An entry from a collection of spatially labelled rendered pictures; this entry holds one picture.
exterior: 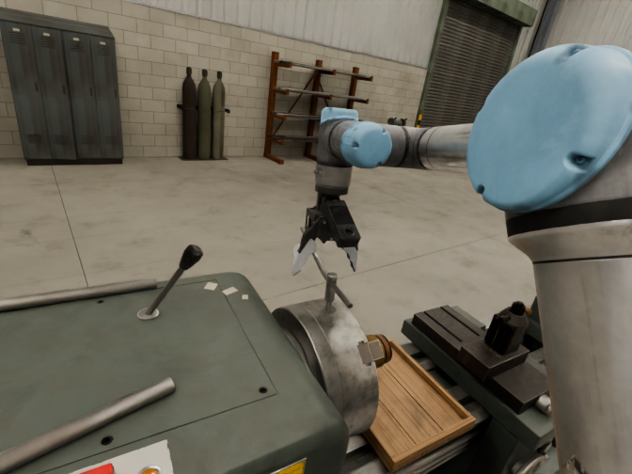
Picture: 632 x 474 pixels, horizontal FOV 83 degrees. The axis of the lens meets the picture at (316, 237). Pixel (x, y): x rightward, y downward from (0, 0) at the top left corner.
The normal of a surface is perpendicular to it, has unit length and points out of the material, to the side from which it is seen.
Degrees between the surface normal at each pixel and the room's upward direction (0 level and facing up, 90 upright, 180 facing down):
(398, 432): 0
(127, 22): 90
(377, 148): 85
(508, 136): 84
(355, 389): 61
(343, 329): 19
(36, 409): 0
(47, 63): 90
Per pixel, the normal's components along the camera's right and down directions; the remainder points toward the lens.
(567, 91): -0.94, -0.12
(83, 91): 0.59, 0.40
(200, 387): 0.14, -0.91
